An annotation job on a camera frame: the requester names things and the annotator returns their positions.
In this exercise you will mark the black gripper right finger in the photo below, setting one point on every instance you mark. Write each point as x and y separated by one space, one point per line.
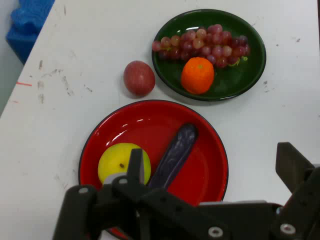
302 195

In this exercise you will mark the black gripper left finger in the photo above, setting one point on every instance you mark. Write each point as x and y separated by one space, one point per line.
132 192

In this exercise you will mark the purple toy eggplant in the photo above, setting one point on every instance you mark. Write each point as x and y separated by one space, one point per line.
178 150

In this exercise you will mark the yellow toy apple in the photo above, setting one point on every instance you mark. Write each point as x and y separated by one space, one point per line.
113 162

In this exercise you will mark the red plate with black rim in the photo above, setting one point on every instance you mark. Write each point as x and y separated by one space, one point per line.
200 175

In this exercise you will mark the red toy apple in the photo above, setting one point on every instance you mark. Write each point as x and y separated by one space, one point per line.
139 78

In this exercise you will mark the orange toy mandarin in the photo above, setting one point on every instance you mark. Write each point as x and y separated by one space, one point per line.
197 76

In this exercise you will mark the green plate with black rim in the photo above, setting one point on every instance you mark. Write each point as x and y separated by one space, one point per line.
237 77

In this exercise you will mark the red grape bunch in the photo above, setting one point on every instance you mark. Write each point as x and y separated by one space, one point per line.
212 46

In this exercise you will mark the blue foam block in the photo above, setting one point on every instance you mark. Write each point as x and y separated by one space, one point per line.
26 25

